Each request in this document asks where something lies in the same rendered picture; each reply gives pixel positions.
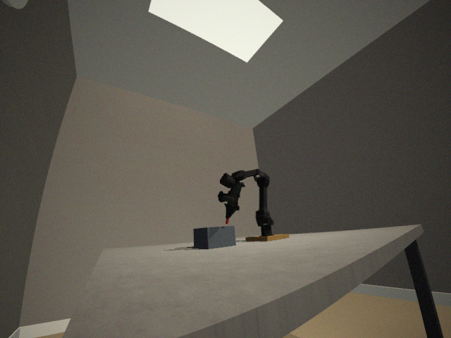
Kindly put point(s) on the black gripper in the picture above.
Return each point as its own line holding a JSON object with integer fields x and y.
{"x": 232, "y": 203}

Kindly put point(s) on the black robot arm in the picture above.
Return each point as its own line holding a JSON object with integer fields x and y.
{"x": 262, "y": 215}

